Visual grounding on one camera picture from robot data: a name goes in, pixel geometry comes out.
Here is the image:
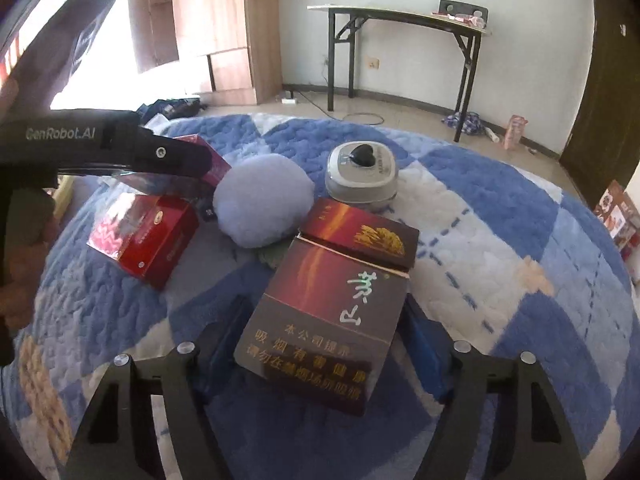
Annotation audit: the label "red cigarette box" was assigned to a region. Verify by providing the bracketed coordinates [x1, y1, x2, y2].
[87, 193, 200, 290]

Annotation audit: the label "maroon cigarette box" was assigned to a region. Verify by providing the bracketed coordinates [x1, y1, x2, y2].
[176, 134, 231, 188]

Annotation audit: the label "light blue plush ball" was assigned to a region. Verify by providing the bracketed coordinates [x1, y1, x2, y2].
[213, 154, 314, 249]

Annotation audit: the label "brown Huangshan cigarette box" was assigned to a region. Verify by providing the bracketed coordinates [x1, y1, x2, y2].
[234, 198, 420, 416]

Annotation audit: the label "wooden wardrobe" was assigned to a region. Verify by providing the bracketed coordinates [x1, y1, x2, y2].
[128, 0, 283, 105]

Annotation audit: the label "folding table black legs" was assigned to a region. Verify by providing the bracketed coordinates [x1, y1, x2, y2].
[306, 3, 490, 120]

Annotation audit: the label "black speaker on table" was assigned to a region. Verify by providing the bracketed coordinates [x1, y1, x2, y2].
[438, 0, 488, 22]

